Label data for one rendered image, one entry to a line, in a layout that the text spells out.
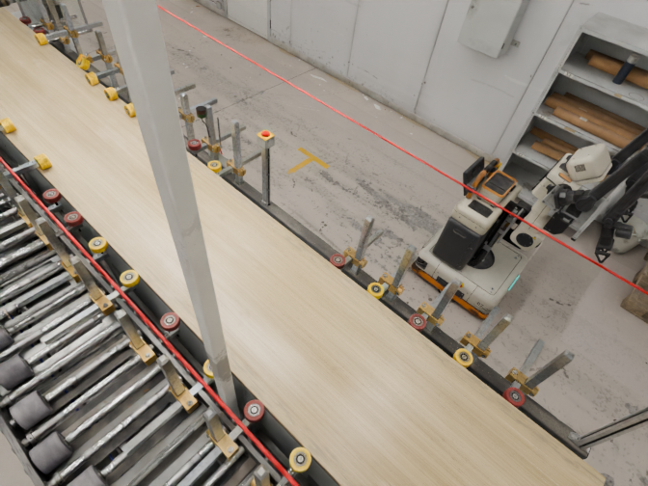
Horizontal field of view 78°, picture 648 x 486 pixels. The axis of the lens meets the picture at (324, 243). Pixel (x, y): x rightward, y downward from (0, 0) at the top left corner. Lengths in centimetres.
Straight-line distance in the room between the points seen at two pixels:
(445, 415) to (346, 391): 41
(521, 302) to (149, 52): 322
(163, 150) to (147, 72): 13
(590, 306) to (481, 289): 108
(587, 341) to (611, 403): 45
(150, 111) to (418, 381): 151
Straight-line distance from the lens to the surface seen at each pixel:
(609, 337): 375
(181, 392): 181
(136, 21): 61
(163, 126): 68
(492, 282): 312
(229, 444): 172
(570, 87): 417
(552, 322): 354
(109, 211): 240
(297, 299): 191
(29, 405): 199
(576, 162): 251
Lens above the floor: 253
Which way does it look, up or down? 50 degrees down
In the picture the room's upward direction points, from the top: 9 degrees clockwise
